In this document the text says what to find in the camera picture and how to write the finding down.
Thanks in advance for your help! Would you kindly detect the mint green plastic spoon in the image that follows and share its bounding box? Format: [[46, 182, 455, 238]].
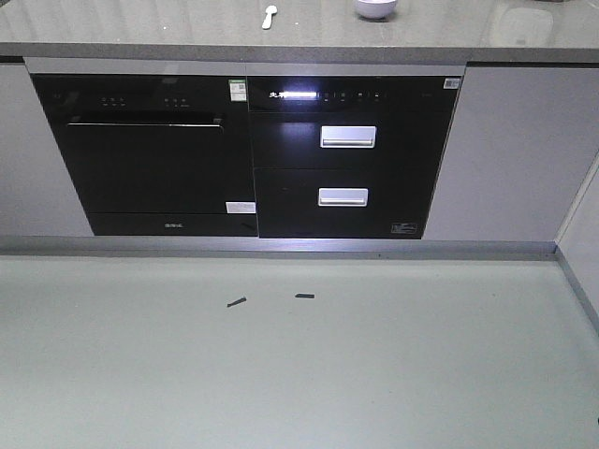
[[261, 5, 278, 30]]

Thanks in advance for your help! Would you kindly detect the purple plastic bowl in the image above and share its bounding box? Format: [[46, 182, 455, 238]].
[[353, 0, 398, 20]]

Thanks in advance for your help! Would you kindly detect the black drawer sterilizer cabinet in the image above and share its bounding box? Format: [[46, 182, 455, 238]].
[[248, 76, 460, 239]]

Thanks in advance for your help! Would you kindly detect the left black tape strip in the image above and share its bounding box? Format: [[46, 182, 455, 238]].
[[226, 297, 247, 308]]

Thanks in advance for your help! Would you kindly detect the black built-in dishwasher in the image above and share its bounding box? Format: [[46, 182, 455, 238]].
[[32, 74, 257, 237]]

